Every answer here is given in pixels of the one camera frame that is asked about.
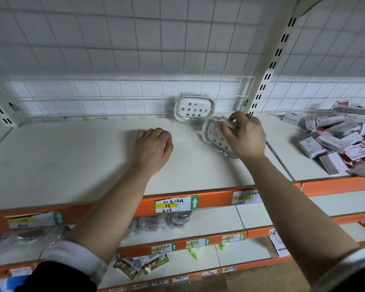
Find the person's left forearm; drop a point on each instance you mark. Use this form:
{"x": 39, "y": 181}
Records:
{"x": 109, "y": 211}

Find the clear plastic packets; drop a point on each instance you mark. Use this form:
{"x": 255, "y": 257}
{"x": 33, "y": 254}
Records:
{"x": 24, "y": 237}

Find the white paper card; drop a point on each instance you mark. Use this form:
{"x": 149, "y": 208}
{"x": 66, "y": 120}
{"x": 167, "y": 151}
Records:
{"x": 278, "y": 243}

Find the black white left sleeve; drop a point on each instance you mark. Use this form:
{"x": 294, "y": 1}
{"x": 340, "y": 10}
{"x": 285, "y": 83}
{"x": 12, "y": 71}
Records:
{"x": 67, "y": 270}

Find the white shelf board orange edge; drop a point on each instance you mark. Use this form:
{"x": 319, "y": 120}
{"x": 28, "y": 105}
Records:
{"x": 243, "y": 253}
{"x": 287, "y": 161}
{"x": 210, "y": 223}
{"x": 67, "y": 161}

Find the black white right sleeve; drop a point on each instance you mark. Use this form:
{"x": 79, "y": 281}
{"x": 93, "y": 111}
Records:
{"x": 349, "y": 272}

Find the green plastic clip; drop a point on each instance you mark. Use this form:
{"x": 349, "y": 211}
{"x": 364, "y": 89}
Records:
{"x": 192, "y": 254}

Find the person's right hand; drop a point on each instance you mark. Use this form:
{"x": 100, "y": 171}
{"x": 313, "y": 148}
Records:
{"x": 248, "y": 137}

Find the small price label green arrow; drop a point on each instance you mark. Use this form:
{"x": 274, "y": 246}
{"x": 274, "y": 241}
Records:
{"x": 197, "y": 243}
{"x": 163, "y": 248}
{"x": 232, "y": 238}

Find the person's right forearm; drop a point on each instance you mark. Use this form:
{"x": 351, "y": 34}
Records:
{"x": 295, "y": 215}

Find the row of tiny shelf labels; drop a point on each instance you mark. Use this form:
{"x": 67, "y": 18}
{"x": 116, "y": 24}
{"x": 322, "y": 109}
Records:
{"x": 180, "y": 278}

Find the pile of small white boxes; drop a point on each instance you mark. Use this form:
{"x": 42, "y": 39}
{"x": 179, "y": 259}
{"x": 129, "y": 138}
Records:
{"x": 342, "y": 138}

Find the wrapped metal items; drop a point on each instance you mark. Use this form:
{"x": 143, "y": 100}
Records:
{"x": 167, "y": 220}

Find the blue packet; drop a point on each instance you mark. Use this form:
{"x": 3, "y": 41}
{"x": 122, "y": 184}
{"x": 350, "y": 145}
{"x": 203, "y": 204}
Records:
{"x": 6, "y": 284}

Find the person's left fingers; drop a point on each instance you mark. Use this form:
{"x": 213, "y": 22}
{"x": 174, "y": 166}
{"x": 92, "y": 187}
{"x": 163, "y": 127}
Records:
{"x": 155, "y": 137}

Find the black white sleeve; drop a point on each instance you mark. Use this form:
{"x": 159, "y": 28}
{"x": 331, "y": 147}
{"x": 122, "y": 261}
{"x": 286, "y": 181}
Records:
{"x": 349, "y": 272}
{"x": 67, "y": 270}

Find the white slotted shelf upright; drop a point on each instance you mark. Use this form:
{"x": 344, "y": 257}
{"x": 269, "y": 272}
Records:
{"x": 1, "y": 107}
{"x": 272, "y": 57}

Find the white soap dish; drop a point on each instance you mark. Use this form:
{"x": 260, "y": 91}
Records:
{"x": 216, "y": 139}
{"x": 194, "y": 108}

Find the person's right thumb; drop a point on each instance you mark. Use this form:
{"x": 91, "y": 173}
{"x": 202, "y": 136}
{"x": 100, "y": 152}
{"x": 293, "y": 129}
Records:
{"x": 226, "y": 131}

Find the gold printed packets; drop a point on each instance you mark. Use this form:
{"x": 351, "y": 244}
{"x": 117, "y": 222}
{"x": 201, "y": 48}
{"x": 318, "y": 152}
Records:
{"x": 141, "y": 264}

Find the person's left hand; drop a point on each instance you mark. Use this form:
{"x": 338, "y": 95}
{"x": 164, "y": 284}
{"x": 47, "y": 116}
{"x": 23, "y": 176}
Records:
{"x": 152, "y": 150}

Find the white yellow price label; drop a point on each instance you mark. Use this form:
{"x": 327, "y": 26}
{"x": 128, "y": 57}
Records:
{"x": 175, "y": 204}
{"x": 245, "y": 197}
{"x": 33, "y": 219}

